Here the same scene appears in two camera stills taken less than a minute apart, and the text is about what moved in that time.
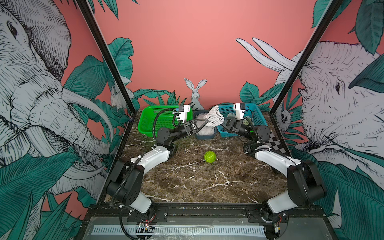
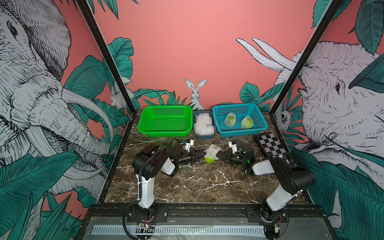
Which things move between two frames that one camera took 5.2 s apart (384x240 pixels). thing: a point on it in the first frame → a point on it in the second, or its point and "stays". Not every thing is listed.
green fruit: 214,117 → 212,151
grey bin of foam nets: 207,132 stays
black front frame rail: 119,211 stays
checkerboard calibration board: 273,143 stays
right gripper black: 236,127 → 228,158
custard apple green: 210,156 stays
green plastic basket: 164,119 stays
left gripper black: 188,129 → 193,158
